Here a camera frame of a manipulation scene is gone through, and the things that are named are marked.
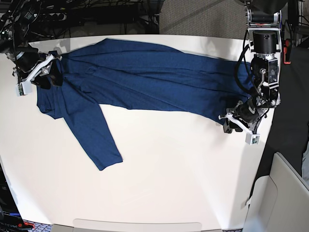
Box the black power strip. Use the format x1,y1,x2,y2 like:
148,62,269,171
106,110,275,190
38,13,67,22

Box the blue long-sleeve T-shirt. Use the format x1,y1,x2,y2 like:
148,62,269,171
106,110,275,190
37,39,249,170

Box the red and black clamp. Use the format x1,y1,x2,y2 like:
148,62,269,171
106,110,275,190
283,39,292,65

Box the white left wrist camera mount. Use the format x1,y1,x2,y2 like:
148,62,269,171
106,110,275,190
218,113,260,145

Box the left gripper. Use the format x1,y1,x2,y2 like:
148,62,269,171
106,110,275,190
223,100,269,133

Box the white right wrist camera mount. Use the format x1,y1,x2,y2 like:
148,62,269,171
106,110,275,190
13,52,63,96

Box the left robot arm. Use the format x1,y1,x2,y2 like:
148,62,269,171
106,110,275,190
219,0,282,135

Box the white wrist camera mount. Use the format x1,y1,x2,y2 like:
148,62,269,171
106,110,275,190
13,52,63,96
218,113,260,145

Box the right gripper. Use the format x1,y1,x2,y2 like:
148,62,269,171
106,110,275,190
14,52,63,89

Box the white plastic bin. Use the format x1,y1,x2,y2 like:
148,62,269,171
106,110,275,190
243,153,309,232

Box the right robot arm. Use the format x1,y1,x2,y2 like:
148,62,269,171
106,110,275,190
0,0,63,96

